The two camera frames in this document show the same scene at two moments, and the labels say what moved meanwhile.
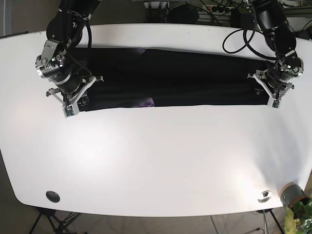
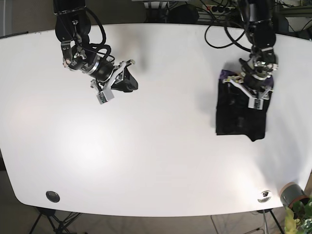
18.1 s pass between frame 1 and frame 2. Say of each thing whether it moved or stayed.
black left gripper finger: moved
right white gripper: moved
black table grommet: stayed
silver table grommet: stayed
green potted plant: stayed
